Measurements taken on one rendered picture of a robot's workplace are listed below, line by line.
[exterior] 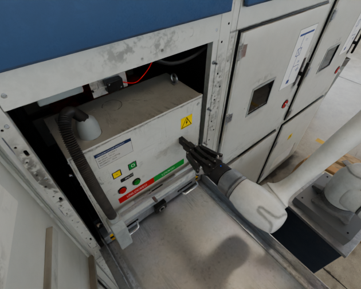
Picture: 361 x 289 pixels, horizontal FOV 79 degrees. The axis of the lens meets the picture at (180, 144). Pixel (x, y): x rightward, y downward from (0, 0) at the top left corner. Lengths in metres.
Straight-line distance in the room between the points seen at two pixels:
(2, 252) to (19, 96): 0.28
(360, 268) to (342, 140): 1.68
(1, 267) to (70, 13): 0.44
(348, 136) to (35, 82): 0.76
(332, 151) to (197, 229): 0.64
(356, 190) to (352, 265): 1.16
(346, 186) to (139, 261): 0.95
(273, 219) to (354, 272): 1.65
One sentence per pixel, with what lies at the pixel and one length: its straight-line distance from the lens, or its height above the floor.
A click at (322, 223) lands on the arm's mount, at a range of 1.36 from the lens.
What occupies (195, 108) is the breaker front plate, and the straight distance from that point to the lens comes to 0.82.
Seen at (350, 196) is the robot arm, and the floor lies 0.99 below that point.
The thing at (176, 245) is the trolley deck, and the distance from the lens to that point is 1.04.
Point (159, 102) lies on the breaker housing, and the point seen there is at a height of 1.39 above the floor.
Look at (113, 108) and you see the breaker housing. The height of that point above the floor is 1.39.
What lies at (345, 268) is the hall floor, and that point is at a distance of 2.27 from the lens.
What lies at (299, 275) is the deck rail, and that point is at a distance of 1.11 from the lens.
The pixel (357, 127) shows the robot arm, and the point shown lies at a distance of 0.74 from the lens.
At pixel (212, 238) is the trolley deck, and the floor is 0.85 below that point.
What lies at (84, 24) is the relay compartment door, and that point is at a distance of 0.50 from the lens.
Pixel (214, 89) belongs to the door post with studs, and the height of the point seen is 1.39.
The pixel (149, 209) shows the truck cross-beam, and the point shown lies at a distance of 1.05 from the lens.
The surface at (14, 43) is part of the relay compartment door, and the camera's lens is 0.48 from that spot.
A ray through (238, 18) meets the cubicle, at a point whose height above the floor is 1.62.
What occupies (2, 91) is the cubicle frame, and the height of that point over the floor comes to 1.61.
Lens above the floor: 1.83
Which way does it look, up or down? 45 degrees down
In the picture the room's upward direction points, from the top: straight up
